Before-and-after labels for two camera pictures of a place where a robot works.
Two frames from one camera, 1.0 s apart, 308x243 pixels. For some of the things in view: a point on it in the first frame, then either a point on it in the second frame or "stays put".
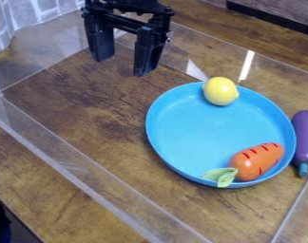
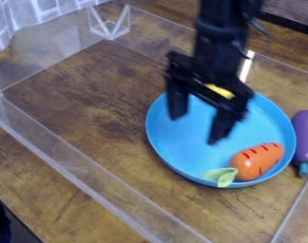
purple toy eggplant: x=304 y=140 stays put
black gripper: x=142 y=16 → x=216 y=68
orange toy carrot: x=252 y=162 stays put
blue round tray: x=198 y=136 stays put
